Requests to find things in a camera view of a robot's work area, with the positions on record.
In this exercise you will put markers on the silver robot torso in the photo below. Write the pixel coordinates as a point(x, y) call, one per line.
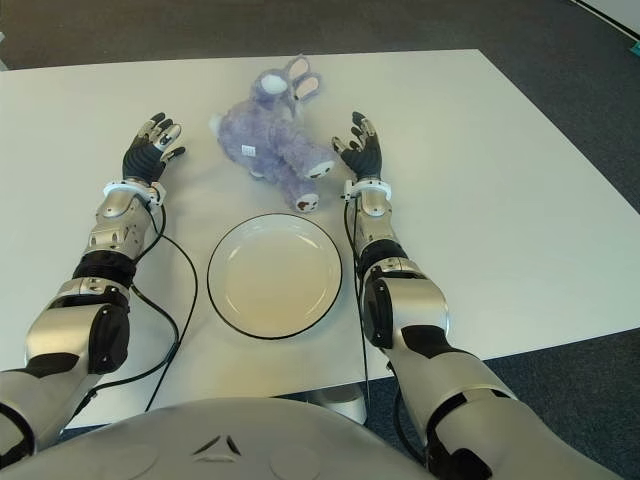
point(225, 450)

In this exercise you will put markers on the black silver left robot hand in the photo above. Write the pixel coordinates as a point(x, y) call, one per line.
point(142, 157)

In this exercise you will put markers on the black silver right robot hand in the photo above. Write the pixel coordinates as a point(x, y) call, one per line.
point(365, 157)

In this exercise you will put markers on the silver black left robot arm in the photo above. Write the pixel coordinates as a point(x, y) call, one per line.
point(107, 210)

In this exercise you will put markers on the white plate with black rim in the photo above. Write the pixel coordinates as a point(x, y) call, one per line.
point(275, 280)

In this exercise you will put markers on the silver table base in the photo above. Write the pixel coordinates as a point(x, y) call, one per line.
point(345, 400)

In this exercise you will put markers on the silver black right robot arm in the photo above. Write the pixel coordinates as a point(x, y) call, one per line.
point(400, 295)

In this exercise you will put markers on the purple plush bunny doll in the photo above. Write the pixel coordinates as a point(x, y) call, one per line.
point(270, 135)

